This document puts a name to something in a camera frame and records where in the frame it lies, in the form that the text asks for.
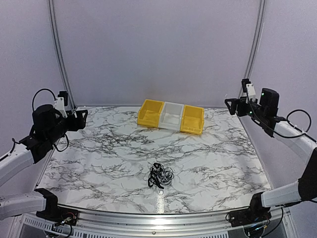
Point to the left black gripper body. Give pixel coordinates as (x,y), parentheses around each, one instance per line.
(71,126)

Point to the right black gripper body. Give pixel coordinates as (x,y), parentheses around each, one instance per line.
(242,111)

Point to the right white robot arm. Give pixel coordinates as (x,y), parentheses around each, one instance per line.
(264,113)

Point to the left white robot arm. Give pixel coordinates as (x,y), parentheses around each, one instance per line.
(51,122)

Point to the right yellow plastic bin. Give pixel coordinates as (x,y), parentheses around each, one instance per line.
(192,120)

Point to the yellow plastic bin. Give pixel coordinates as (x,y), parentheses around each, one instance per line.
(149,113)
(192,120)

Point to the white plastic bin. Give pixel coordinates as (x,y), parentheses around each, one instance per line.
(171,116)

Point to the left yellow plastic bin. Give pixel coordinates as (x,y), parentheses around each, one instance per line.
(149,113)

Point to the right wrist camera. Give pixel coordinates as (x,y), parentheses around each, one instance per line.
(248,90)

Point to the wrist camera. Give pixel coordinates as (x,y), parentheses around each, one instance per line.
(61,102)
(248,90)

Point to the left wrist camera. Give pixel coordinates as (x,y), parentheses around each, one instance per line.
(61,102)

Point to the right aluminium corner post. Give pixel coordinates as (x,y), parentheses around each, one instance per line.
(256,39)

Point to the aluminium corner post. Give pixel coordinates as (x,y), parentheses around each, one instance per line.
(256,39)
(59,55)

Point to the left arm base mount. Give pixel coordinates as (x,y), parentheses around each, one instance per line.
(54,212)

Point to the aluminium front rail frame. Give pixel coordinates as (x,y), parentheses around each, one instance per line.
(101,224)

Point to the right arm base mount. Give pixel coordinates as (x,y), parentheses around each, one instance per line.
(247,217)

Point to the left aluminium corner post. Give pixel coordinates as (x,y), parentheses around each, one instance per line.
(59,55)

